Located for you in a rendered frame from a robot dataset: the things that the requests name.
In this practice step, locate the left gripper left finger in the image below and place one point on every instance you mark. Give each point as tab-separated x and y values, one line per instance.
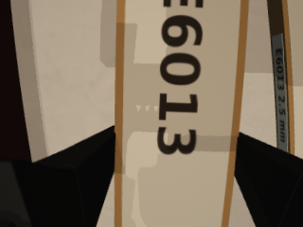
70	193

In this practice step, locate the dark red rectangular block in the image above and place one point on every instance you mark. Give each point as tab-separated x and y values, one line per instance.
13	129

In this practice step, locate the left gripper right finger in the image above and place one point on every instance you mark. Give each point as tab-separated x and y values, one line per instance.
271	182

